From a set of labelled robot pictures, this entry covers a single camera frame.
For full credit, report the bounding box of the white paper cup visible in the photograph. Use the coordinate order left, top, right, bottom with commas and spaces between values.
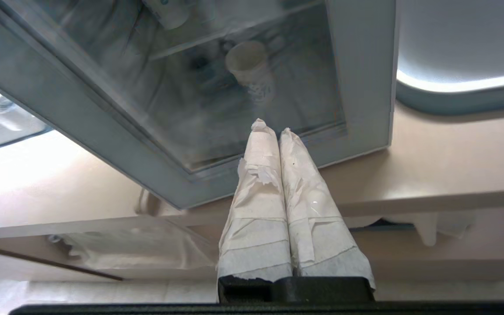
142, 0, 191, 30
225, 41, 275, 102

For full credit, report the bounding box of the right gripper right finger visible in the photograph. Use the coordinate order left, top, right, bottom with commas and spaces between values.
280, 128, 376, 303

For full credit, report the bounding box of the clear plastic sheet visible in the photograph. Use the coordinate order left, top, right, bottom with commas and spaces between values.
48, 217, 218, 270

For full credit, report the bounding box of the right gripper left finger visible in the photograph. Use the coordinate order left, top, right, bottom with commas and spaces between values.
216, 119, 294, 304

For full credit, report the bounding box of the white panel with teal rim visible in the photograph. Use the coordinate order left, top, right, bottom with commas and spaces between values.
395, 0, 504, 117

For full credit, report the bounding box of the clear fridge shelf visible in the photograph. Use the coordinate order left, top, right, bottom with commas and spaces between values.
148, 0, 325, 61

